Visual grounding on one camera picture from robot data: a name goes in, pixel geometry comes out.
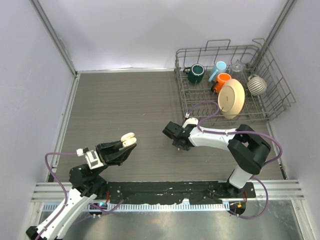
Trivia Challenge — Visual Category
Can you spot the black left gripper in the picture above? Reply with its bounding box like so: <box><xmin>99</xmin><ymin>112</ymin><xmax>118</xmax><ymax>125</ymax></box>
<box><xmin>92</xmin><ymin>136</ymin><xmax>136</xmax><ymax>178</ymax></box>

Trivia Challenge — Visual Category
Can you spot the beige charging case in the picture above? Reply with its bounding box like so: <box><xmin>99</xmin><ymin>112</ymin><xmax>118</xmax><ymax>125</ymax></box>
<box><xmin>120</xmin><ymin>132</ymin><xmax>137</xmax><ymax>148</ymax></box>

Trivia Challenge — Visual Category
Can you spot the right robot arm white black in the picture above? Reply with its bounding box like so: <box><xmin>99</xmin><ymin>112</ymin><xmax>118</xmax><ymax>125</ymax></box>
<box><xmin>162</xmin><ymin>117</ymin><xmax>271</xmax><ymax>198</ymax></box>

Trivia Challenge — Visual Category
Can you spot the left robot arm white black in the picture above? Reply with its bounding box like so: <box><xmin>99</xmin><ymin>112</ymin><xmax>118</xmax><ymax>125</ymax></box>
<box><xmin>26</xmin><ymin>136</ymin><xmax>137</xmax><ymax>240</ymax></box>

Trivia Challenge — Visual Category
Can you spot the beige plate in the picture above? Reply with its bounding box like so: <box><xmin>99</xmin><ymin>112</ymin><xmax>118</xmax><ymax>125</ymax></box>
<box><xmin>217</xmin><ymin>79</ymin><xmax>245</xmax><ymax>120</ymax></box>

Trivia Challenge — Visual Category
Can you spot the dark green mug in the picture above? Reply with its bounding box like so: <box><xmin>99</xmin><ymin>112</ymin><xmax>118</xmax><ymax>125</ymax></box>
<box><xmin>183</xmin><ymin>63</ymin><xmax>205</xmax><ymax>85</ymax></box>

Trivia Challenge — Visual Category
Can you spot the orange mug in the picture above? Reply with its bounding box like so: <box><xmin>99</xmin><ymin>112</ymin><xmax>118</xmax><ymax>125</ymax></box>
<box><xmin>210</xmin><ymin>73</ymin><xmax>232</xmax><ymax>94</ymax></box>

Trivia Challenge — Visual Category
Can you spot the light blue mug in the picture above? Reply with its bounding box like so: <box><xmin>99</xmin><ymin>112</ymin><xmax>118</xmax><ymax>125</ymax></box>
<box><xmin>208</xmin><ymin>61</ymin><xmax>227</xmax><ymax>82</ymax></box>

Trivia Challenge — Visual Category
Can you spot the clear glass cup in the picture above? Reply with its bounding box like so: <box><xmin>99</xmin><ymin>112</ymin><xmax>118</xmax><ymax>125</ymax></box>
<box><xmin>228</xmin><ymin>60</ymin><xmax>244</xmax><ymax>81</ymax></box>

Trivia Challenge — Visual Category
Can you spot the grey striped mug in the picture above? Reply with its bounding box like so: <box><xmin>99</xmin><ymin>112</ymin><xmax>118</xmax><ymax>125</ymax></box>
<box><xmin>247</xmin><ymin>74</ymin><xmax>268</xmax><ymax>96</ymax></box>

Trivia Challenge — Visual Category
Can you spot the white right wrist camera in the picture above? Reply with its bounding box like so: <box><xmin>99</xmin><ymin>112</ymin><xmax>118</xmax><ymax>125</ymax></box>
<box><xmin>182</xmin><ymin>112</ymin><xmax>199</xmax><ymax>128</ymax></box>

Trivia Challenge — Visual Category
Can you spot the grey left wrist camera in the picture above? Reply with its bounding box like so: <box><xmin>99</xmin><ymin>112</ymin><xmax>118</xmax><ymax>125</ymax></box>
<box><xmin>84</xmin><ymin>150</ymin><xmax>104</xmax><ymax>170</ymax></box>

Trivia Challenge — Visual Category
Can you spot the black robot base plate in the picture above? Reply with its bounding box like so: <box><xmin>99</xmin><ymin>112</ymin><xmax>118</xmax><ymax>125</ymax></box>
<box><xmin>96</xmin><ymin>181</ymin><xmax>256</xmax><ymax>205</ymax></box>

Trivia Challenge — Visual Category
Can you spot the white cable duct strip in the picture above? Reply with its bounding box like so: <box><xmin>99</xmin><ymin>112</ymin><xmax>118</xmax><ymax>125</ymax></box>
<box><xmin>77</xmin><ymin>202</ymin><xmax>230</xmax><ymax>213</ymax></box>

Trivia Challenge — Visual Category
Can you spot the grey wire dish rack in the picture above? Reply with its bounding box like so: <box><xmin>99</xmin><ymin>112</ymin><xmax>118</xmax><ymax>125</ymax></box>
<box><xmin>174</xmin><ymin>38</ymin><xmax>296</xmax><ymax>126</ymax></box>

